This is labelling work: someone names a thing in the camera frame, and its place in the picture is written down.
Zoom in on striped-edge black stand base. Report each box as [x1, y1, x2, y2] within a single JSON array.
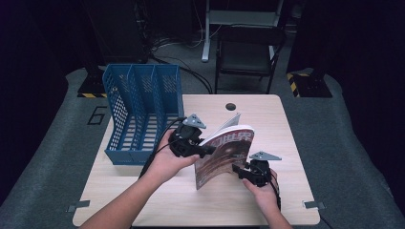
[[76, 67, 108, 99], [286, 71, 333, 98]]

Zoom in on blue plastic file rack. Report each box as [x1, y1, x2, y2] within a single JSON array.
[[102, 63, 185, 166]]

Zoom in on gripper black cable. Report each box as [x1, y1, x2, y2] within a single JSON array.
[[268, 171, 283, 212], [139, 116, 187, 179]]

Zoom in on glossy illustrated magazine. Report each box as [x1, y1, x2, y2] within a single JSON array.
[[194, 113, 256, 191]]

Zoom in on dark equipment cabinet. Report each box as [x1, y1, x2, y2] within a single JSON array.
[[80, 0, 151, 65]]

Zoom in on white metal stand frame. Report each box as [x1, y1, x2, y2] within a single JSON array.
[[201, 0, 285, 63]]

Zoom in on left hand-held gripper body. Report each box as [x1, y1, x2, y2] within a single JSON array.
[[167, 114, 208, 159]]

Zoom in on black folding chair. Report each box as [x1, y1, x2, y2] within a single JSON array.
[[214, 26, 287, 94]]

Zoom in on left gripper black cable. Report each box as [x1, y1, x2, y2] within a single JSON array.
[[139, 116, 187, 179]]

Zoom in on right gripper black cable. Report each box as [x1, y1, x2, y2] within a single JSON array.
[[268, 171, 283, 212]]

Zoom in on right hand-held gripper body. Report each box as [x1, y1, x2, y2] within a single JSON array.
[[244, 151, 283, 188]]

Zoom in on black floor cables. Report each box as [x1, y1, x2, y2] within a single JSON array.
[[149, 37, 214, 94]]

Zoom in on grey metal table tab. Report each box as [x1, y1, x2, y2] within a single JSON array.
[[66, 199, 92, 213]]

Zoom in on person's right hand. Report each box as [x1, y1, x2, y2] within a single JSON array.
[[242, 170, 280, 212]]

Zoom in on person's left hand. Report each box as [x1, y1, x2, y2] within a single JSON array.
[[148, 128, 201, 183]]

